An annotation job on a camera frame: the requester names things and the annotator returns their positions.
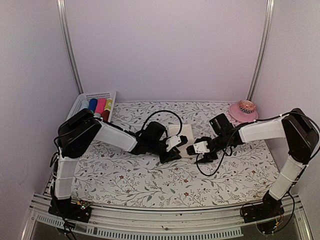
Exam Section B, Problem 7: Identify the white plastic basket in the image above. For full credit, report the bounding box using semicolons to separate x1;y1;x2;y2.
66;91;117;122

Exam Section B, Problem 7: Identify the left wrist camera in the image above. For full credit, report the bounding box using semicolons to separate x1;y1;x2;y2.
165;135;188;152

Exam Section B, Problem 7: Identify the floral tablecloth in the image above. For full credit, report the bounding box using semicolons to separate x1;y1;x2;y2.
71;102;279;208

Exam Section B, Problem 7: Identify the sage green rolled towel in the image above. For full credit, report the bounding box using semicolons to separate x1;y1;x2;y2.
93;112;101;118

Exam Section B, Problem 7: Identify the dark blue rolled towel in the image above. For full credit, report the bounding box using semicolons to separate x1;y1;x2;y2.
88;98;98;113

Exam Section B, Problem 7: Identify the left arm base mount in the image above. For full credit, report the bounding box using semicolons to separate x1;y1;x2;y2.
48;199;92;223

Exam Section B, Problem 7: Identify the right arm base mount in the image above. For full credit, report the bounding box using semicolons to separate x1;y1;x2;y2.
239;198;285;235

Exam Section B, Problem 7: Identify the patterned small bowl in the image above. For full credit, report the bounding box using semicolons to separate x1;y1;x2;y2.
238;99;257;114

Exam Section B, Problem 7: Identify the pink rolled towel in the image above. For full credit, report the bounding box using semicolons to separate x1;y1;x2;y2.
94;98;107;114

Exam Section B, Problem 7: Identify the maroon rolled towel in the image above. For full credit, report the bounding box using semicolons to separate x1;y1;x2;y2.
101;110;110;122

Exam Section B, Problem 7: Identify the light blue rolled towel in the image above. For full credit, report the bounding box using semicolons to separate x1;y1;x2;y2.
79;100;90;111

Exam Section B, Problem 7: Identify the front aluminium rail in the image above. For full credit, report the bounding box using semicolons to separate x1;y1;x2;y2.
21;194;315;240

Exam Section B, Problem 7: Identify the cream white towel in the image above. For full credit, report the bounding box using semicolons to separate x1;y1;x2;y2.
167;124;194;158

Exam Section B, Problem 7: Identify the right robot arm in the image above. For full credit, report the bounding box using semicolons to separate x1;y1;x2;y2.
192;104;320;205

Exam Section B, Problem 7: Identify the pink plate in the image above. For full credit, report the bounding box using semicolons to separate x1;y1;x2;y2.
228;103;258;123

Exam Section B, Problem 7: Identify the aluminium frame post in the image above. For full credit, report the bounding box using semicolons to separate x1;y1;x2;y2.
247;0;275;101
56;0;84;94

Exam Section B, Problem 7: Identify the left aluminium frame post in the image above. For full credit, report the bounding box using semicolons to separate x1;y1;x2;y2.
56;0;84;94

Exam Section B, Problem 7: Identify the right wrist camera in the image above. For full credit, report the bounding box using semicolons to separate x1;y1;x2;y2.
186;136;212;156

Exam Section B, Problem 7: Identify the right aluminium frame post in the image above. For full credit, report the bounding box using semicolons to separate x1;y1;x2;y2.
247;0;275;101

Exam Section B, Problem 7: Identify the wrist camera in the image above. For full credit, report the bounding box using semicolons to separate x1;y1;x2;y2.
186;136;212;156
165;135;188;152

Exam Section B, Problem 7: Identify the yellow-green dotted rolled towel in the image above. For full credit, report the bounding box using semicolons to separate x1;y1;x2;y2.
104;98;113;111

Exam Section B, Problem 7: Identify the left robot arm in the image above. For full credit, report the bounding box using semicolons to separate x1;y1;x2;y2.
53;109;188;217

